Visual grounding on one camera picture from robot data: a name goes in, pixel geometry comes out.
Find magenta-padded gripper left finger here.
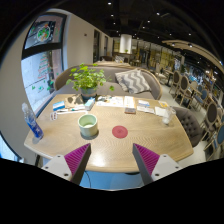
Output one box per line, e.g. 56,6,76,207
41,143,92,186

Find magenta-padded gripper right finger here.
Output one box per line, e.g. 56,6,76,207
132,143,183,186

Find clear bottle with blue label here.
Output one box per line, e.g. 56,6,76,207
21,102,45,140

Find pale green mug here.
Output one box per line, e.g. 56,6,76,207
77,113,99,138

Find clear plastic cup with straw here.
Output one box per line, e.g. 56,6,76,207
161,105,177,126

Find dark grey tufted chair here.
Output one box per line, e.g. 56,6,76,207
172,105,204,148

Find white paper napkin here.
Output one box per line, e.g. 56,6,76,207
154,106,168,118

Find flat round red coaster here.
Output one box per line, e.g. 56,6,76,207
111,125,129,140

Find white teal pen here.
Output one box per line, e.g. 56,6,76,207
56,105,87,115

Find open white booklet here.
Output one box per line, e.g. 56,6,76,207
136,105,156,115

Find small blue white box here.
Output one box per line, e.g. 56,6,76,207
52,100,66,112

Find small yellow card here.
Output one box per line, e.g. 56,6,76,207
158,100,170,109

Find blue white card stack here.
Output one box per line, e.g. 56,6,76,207
137,99,151,108

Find light blue tissue pack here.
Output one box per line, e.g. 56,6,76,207
84,97,97,111

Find long white carton box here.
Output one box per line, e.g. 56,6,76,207
123,95,137,115

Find printed white paper sheets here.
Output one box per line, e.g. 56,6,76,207
96,95,125,108

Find grey white chevron pillow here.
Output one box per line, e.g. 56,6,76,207
114,68,152,95

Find green potted plant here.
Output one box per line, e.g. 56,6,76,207
65,62,115,101

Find white round column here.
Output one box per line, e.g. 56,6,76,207
118,33,133,55

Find group of ceiling spotlights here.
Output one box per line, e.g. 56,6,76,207
105,0,224,66

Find grey sofa with wooden frame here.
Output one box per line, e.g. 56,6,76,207
54,65,163,101

